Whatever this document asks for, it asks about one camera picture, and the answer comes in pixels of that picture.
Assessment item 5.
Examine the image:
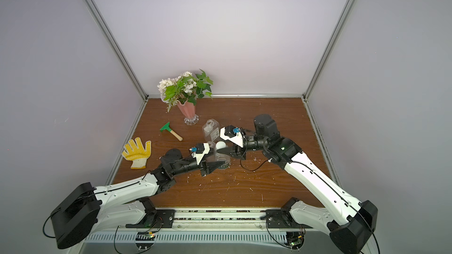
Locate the white cap small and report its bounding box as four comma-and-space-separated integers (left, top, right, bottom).
215, 141, 228, 150

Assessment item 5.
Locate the round clear bottle front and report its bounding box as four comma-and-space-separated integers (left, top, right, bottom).
207, 152, 231, 169

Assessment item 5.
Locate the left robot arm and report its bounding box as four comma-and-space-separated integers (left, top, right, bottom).
49, 149, 225, 249

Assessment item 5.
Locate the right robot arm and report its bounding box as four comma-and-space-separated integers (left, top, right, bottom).
219, 114, 378, 254

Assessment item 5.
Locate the square clear bottle with label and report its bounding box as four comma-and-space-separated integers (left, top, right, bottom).
202, 119, 220, 142

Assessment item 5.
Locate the yellow work glove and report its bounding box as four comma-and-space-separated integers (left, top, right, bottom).
121, 137, 152, 170

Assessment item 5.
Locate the pink vase with flowers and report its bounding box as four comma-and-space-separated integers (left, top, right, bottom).
157, 69, 214, 125

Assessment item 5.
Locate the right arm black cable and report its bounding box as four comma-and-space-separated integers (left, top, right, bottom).
239, 158, 271, 173

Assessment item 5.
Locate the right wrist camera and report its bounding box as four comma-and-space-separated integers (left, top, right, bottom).
220, 125, 244, 148

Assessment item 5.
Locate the green scraper wooden handle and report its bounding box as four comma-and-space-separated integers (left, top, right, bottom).
160, 122, 183, 142

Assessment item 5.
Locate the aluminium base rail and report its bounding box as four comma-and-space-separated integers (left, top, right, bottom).
84, 204, 333, 250

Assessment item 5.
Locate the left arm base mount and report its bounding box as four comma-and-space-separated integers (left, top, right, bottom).
125, 209, 175, 229

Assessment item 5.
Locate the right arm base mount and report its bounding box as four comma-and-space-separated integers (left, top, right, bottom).
261, 209, 310, 229

